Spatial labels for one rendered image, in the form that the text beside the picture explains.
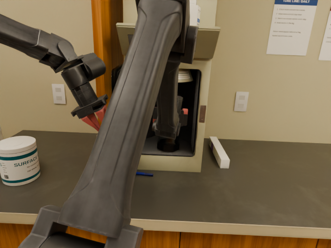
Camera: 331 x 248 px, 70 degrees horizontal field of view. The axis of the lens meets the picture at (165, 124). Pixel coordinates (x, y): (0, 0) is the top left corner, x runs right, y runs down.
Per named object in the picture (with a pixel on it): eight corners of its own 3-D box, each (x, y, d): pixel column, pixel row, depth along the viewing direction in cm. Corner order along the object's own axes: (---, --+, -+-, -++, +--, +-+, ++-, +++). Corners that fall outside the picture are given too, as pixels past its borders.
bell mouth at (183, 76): (152, 75, 107) (152, 63, 105) (191, 77, 106) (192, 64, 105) (148, 81, 90) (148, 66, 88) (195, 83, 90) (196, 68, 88)
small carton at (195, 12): (184, 27, 80) (185, 7, 78) (199, 27, 78) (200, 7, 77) (181, 25, 75) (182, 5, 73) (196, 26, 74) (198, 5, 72)
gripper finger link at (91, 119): (97, 132, 75) (82, 106, 72) (118, 123, 75) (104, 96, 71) (92, 140, 69) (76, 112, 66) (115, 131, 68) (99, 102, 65)
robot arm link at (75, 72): (54, 72, 64) (65, 66, 61) (74, 64, 69) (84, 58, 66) (68, 95, 67) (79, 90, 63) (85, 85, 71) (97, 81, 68)
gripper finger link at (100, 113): (96, 132, 75) (81, 106, 72) (116, 123, 75) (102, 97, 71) (91, 141, 69) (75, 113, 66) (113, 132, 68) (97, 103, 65)
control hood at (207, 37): (123, 54, 86) (122, 25, 83) (212, 58, 85) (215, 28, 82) (115, 56, 75) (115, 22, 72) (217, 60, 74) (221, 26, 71)
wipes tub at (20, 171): (16, 168, 98) (9, 134, 93) (47, 169, 98) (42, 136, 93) (-7, 185, 86) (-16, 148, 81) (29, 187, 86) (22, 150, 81)
